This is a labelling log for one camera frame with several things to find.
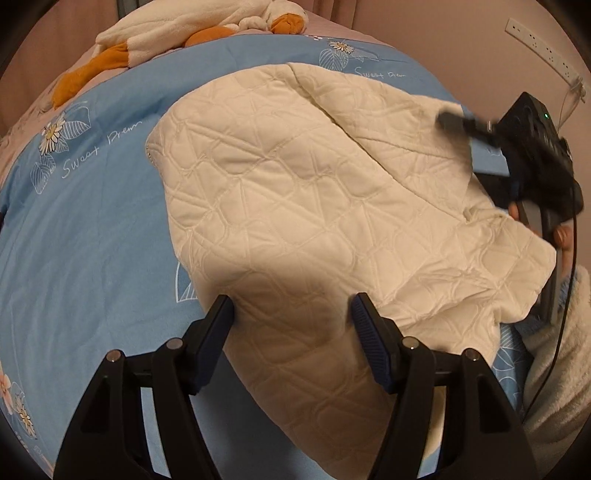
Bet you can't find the white quilted jacket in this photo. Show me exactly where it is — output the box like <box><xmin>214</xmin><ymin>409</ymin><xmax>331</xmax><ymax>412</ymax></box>
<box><xmin>145</xmin><ymin>63</ymin><xmax>556</xmax><ymax>479</ymax></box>

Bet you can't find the right hand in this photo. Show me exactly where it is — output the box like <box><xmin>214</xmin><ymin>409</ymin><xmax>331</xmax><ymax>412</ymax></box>
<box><xmin>507</xmin><ymin>201</ymin><xmax>574</xmax><ymax>278</ymax></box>

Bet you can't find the blue floral duvet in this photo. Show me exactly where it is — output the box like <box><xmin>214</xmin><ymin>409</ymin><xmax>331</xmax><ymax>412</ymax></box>
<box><xmin>0</xmin><ymin>32</ymin><xmax>528</xmax><ymax>480</ymax></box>

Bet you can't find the white fluffy robe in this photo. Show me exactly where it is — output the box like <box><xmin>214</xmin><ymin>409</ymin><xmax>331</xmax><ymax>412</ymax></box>
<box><xmin>518</xmin><ymin>266</ymin><xmax>590</xmax><ymax>475</ymax></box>

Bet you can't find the white duck plush toy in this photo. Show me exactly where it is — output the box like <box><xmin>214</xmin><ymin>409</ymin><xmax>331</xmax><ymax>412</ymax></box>
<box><xmin>51</xmin><ymin>0</ymin><xmax>308</xmax><ymax>108</ymax></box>

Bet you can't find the white wall power strip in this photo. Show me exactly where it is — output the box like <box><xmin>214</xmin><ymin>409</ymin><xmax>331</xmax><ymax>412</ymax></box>
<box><xmin>505</xmin><ymin>18</ymin><xmax>587</xmax><ymax>102</ymax></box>

